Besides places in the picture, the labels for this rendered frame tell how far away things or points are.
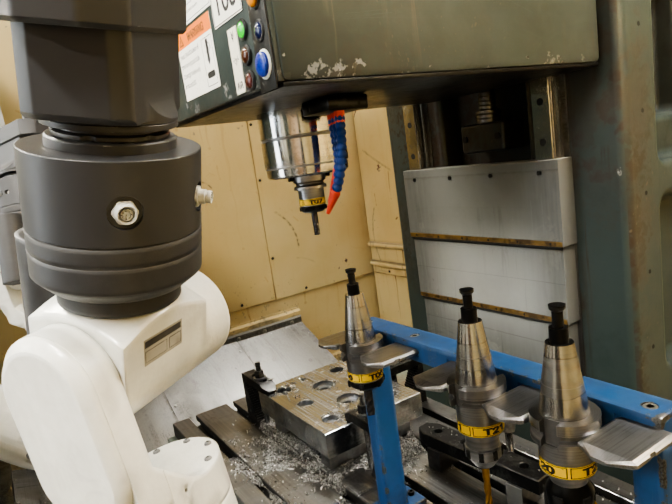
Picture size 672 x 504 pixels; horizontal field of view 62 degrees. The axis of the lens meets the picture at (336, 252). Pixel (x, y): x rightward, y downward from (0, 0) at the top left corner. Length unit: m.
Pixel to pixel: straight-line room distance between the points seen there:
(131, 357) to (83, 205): 0.08
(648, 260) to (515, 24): 0.54
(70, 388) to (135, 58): 0.15
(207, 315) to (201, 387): 1.63
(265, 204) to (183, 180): 1.87
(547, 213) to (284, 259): 1.22
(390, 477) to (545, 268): 0.56
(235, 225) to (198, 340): 1.77
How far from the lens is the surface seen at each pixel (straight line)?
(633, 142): 1.19
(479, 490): 1.06
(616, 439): 0.56
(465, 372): 0.63
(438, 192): 1.43
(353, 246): 2.36
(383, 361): 0.74
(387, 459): 0.96
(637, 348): 1.27
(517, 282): 1.32
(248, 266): 2.14
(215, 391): 1.97
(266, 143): 1.05
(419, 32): 0.85
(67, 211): 0.28
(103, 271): 0.29
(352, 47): 0.77
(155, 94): 0.29
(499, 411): 0.60
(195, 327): 0.35
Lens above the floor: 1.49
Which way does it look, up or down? 10 degrees down
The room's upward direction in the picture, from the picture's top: 8 degrees counter-clockwise
